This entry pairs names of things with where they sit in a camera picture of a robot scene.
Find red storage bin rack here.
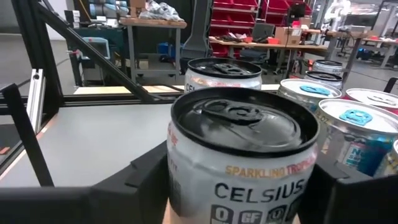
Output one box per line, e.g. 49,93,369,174
210,0,312,38

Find red orange Fanta can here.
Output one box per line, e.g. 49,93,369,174
343,88,398,115

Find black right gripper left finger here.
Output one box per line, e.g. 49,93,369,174
0,139,170,224

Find wooden tray board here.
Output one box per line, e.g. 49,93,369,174
0,77,398,224

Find wooden workbench metal legs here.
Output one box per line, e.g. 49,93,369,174
119,17,188,82

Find grey pillar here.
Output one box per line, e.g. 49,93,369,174
182,0,213,58

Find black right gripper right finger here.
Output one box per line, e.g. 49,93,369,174
298,154,398,224

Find dark laptop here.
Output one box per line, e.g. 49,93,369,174
251,22,276,42

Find crumpled plastic bag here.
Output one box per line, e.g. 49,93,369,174
138,0,182,22

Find long wooden table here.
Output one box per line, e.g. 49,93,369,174
208,37,329,53

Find silver aluminium profile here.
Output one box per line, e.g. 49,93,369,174
26,68,47,134

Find brown cardboard box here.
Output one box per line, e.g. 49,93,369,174
275,26,303,46

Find silver blue Red Bull can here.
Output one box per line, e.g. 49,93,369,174
315,98,398,177
277,78,343,113
373,139,398,178

